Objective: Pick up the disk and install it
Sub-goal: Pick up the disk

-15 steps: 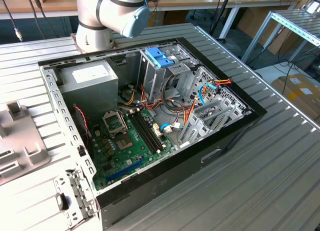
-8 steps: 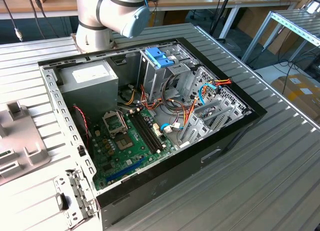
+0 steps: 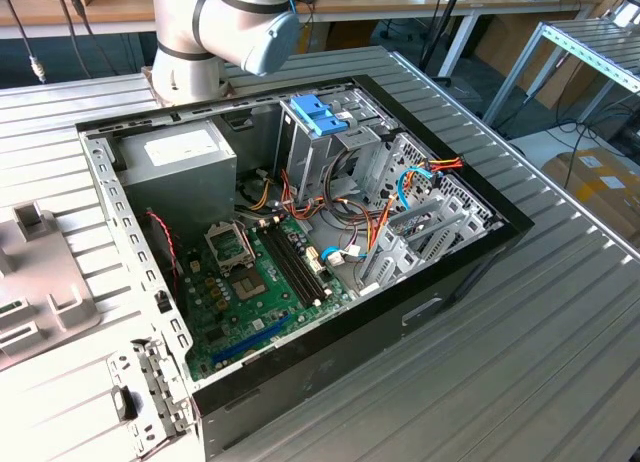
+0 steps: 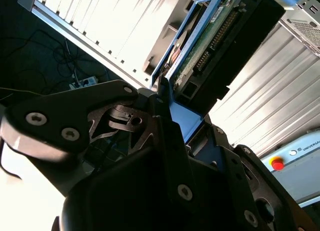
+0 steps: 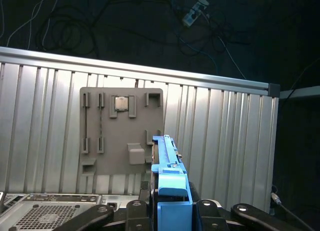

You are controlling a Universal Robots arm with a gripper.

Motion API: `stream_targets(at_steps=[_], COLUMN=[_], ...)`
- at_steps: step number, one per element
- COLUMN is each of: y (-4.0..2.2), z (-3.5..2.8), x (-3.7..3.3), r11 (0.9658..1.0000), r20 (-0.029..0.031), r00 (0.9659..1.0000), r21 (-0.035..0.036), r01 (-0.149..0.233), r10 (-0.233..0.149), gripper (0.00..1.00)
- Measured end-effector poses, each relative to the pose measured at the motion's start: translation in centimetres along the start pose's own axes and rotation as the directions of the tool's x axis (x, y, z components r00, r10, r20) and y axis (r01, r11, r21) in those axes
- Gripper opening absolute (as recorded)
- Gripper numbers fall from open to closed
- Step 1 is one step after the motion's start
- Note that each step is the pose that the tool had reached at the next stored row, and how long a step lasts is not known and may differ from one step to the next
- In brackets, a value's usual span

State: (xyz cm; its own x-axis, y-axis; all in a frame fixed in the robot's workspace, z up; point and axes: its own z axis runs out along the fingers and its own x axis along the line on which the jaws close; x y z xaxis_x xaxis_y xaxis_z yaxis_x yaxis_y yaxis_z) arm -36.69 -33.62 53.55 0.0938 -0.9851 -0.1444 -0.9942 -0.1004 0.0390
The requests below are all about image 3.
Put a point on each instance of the metal disk bay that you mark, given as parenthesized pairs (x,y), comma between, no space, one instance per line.
(395,269)

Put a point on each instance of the black tripod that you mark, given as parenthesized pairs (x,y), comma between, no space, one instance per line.
(445,14)

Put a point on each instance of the open black PC case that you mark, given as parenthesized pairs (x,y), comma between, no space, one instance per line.
(350,342)

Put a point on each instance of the grey power supply unit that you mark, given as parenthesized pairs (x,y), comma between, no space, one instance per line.
(180,182)

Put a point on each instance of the large brown cardboard sheet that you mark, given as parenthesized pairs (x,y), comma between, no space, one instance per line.
(570,82)

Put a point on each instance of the black RAM slot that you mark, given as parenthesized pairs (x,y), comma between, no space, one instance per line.
(300,258)
(287,265)
(306,255)
(294,262)

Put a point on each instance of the green RAM stick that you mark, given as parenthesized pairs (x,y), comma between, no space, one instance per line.
(10,310)

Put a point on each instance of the metal optical drive cage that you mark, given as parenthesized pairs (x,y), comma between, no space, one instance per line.
(300,157)

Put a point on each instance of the labelled cardboard box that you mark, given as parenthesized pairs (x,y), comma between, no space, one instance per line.
(600,197)

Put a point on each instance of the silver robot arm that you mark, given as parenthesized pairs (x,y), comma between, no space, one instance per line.
(185,77)

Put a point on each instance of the blue expansion slot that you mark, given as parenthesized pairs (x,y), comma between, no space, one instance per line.
(250,342)

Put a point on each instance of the green motherboard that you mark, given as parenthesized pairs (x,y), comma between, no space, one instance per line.
(280,312)

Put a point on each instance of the aluminium slat table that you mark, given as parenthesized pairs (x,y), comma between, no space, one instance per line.
(590,47)

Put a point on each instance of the grey parts rack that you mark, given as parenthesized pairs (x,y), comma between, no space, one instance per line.
(45,267)

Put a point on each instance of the CPU socket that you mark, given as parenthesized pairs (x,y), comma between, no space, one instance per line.
(247,284)

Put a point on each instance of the blue plastic drive latch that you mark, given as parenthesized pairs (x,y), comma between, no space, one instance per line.
(312,113)

